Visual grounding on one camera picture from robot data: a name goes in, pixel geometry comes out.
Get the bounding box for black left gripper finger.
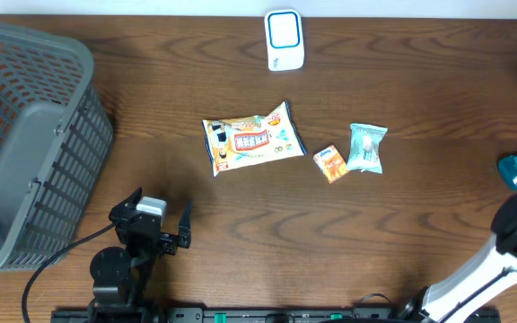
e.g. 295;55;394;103
179;201;192;237
124;188;143;206

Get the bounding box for orange snack bag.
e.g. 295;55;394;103
202;100;307;176

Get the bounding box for orange tissue pack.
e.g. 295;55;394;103
313;144;349;184

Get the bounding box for green wet wipes pack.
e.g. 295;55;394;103
346;123;388;174

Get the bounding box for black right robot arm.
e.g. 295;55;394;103
397;193;517;323

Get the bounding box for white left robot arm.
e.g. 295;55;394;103
87;188;192;323

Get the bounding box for white barcode scanner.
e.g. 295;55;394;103
264;9;305;72

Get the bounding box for grey plastic basket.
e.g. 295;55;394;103
0;22;114;271

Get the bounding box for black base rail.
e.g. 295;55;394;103
51;305;502;323

